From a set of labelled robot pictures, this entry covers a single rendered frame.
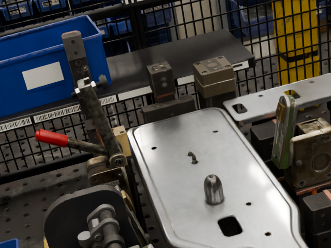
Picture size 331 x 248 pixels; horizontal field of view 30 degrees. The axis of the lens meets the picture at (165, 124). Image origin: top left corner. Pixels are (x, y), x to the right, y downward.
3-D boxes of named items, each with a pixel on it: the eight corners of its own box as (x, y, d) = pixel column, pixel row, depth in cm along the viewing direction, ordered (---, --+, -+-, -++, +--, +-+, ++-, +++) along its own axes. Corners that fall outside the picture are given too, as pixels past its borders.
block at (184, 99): (212, 204, 153) (194, 98, 139) (165, 218, 152) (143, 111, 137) (208, 198, 156) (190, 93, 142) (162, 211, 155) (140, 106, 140)
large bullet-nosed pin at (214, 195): (227, 208, 105) (222, 177, 102) (210, 213, 105) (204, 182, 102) (221, 198, 108) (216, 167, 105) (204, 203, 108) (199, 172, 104)
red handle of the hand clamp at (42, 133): (124, 156, 110) (38, 134, 104) (119, 166, 111) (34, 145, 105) (120, 144, 113) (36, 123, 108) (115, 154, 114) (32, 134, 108)
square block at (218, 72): (251, 197, 153) (235, 66, 136) (220, 206, 152) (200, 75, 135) (240, 180, 160) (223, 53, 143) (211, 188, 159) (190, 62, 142)
